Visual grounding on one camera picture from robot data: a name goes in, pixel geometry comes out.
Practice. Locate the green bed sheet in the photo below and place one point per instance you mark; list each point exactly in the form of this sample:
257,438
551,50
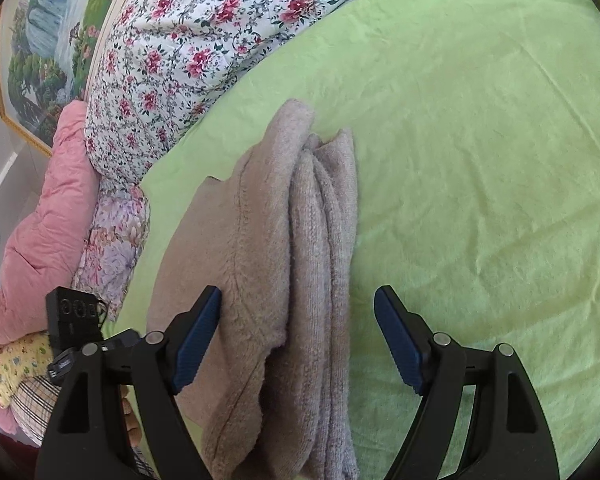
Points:
480,160

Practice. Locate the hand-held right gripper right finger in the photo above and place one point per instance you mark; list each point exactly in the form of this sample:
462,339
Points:
400,347

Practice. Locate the plaid cloth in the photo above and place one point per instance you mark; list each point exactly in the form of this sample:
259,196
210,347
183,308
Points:
32,405

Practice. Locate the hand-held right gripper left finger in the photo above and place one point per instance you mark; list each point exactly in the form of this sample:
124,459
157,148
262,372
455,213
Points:
195,347

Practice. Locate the yellow patterned pillow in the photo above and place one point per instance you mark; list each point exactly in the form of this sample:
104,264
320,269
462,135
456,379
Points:
20,360

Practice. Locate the white floral quilt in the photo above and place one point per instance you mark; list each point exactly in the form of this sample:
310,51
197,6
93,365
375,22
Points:
180,60

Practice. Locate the beige knit sweater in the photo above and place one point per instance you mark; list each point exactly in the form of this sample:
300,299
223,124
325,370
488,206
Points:
305,260

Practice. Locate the person's left hand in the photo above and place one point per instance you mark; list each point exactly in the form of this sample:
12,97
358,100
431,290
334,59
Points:
130,415

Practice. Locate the framed landscape painting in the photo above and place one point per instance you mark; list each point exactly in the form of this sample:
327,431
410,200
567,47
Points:
45,60

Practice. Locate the pink quilt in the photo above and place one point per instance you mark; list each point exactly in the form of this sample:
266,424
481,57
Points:
45,220

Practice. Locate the pastel floral pillow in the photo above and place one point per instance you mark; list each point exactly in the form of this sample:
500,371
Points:
115,240

